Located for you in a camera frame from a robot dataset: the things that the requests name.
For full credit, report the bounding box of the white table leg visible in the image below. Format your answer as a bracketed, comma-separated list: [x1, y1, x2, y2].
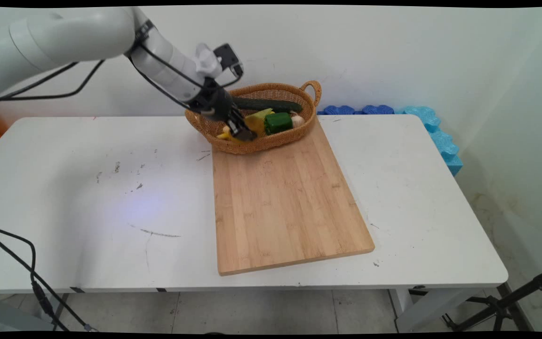
[389, 287, 470, 333]

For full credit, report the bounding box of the dark green toy cucumber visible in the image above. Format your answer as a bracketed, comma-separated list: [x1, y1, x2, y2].
[231, 97, 304, 114]

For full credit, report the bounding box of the grey table leg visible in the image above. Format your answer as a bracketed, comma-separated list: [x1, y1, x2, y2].
[51, 293, 70, 331]

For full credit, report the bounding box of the black tripod stand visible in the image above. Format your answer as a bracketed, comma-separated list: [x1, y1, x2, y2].
[442, 266, 542, 333]

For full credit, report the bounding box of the black hanging cable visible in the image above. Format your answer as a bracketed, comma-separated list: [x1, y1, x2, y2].
[0, 224, 70, 332]

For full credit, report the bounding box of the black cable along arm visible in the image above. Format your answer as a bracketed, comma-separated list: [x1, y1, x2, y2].
[0, 33, 244, 112]

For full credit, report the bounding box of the green toy bell pepper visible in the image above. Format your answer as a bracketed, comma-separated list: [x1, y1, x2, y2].
[264, 112, 295, 136]

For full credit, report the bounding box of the light blue foam mat piece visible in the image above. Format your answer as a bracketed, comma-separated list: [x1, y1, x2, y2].
[402, 105, 441, 134]
[430, 130, 460, 161]
[444, 154, 464, 177]

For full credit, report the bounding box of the black cable with metal connector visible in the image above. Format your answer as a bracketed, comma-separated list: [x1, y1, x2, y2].
[0, 229, 98, 332]

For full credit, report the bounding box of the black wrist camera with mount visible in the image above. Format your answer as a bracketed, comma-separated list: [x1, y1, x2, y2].
[195, 42, 245, 78]

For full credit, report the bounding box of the woven wicker basket with handles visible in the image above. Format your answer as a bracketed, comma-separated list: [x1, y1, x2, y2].
[185, 80, 322, 155]

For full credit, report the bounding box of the bamboo cutting board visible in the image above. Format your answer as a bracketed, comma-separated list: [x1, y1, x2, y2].
[211, 116, 375, 276]

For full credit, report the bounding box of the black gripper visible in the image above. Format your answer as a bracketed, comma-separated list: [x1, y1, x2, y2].
[199, 79, 258, 142]

